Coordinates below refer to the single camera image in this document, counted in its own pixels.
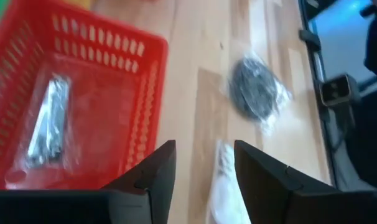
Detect red plastic slotted basket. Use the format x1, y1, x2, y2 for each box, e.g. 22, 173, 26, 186
0, 0, 170, 190

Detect bagged silver nail clippers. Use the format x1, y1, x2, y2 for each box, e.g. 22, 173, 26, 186
6, 60, 83, 187

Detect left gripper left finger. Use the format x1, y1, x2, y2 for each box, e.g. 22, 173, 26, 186
0, 139, 177, 224

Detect bagged white cotton balls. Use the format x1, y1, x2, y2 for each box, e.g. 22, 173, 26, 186
206, 139, 252, 224

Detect small grey camera box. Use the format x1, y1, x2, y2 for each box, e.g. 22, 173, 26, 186
318, 73, 362, 108

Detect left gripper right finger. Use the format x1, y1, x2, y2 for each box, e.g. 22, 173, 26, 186
233, 139, 377, 224

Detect black aluminium rig frame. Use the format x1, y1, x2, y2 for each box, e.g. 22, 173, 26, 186
297, 0, 340, 187

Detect bagged black hair ties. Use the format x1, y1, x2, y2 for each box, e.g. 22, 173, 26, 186
220, 51, 294, 137

